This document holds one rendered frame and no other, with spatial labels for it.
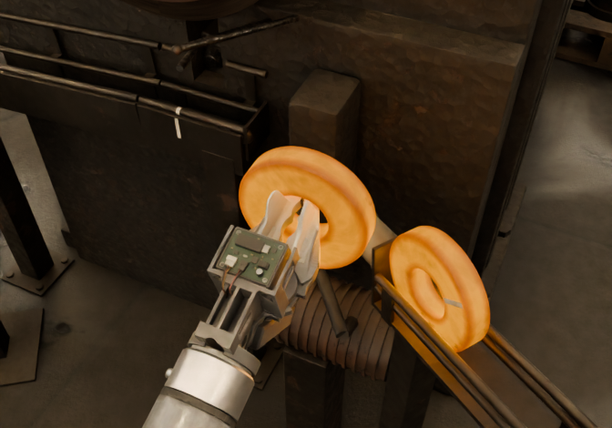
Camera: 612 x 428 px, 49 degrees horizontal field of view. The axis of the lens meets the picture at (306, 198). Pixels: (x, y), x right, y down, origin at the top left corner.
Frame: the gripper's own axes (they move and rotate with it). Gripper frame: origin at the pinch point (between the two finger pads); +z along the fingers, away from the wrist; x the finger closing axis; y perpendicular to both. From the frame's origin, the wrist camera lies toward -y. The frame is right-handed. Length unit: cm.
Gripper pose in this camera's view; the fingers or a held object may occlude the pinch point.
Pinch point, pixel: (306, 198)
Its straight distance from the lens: 73.4
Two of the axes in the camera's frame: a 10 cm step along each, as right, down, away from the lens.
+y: -0.9, -4.9, -8.7
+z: 3.9, -8.2, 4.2
